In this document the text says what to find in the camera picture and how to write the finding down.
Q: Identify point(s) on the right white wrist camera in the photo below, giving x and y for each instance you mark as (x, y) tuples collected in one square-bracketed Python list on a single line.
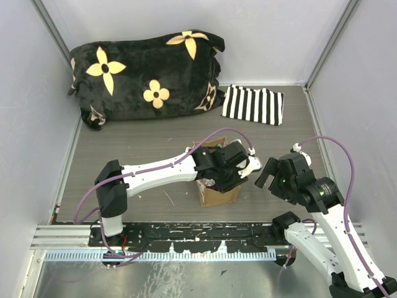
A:
[(298, 149)]

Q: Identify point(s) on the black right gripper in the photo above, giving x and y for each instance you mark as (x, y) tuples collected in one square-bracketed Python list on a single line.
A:
[(273, 167)]

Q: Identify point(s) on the aluminium rail frame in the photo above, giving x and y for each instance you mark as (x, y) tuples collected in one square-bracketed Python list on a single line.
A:
[(77, 236)]

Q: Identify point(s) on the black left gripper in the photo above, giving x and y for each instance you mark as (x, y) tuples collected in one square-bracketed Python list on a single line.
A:
[(237, 181)]

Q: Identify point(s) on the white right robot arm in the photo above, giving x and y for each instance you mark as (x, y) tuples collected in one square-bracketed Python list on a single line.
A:
[(346, 265)]

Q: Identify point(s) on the white slotted cable duct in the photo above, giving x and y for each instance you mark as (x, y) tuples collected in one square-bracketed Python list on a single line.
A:
[(220, 255)]

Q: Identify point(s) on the black floral plush blanket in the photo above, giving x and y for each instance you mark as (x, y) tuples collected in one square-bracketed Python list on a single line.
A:
[(172, 75)]

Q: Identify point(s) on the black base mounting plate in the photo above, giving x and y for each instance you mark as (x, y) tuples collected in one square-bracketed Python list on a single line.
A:
[(199, 237)]

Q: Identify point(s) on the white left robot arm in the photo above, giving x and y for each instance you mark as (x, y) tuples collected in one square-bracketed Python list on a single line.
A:
[(117, 183)]

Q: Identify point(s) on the black white striped cloth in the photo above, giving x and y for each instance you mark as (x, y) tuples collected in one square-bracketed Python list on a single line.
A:
[(253, 105)]

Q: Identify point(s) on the burlap canvas tote bag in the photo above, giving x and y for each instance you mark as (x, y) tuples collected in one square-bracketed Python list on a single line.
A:
[(209, 197)]

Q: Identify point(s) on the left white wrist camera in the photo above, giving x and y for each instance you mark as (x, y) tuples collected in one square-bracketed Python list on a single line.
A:
[(250, 165)]

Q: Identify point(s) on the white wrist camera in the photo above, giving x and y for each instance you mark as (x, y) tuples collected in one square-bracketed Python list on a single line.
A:
[(298, 149), (250, 165)]

